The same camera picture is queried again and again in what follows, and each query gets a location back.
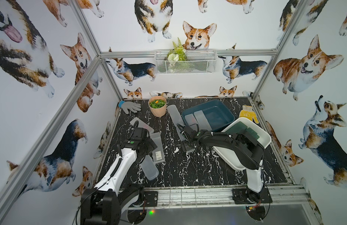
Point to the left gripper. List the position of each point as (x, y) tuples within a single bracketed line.
[(138, 132)]

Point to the clear case with pencil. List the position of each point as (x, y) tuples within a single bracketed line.
[(202, 120)]

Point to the clear rounded case front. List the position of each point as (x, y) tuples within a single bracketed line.
[(149, 168)]

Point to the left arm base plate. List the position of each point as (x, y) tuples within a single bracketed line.
[(147, 199)]

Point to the clear case with pink item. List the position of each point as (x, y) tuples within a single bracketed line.
[(141, 124)]

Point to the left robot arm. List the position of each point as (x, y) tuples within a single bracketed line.
[(105, 203)]

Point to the dark green case with pens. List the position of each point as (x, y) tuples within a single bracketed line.
[(236, 128)]

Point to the clear rounded case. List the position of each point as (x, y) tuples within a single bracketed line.
[(175, 115), (149, 168)]

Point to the yellow work glove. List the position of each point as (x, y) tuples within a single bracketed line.
[(248, 112)]

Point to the teal storage box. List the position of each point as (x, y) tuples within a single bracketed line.
[(218, 115)]

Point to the pink pot with green plant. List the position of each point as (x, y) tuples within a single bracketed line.
[(158, 106)]

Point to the clear case with barcode label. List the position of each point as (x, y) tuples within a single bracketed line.
[(157, 154)]

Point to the grey work glove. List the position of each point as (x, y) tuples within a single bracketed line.
[(128, 106)]

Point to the white wire wall basket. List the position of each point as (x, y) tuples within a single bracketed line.
[(198, 62)]

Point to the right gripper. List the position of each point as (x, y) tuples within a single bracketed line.
[(186, 146)]

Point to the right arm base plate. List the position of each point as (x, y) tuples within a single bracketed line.
[(246, 195)]

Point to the clear rounded case back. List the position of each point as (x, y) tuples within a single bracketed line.
[(175, 115)]

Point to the artificial fern with flower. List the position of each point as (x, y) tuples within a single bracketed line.
[(177, 59)]

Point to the white storage box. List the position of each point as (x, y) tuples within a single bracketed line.
[(230, 158)]

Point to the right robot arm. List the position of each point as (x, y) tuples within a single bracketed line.
[(248, 150)]

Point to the clear case with red pen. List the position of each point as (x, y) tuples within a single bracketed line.
[(192, 122)]

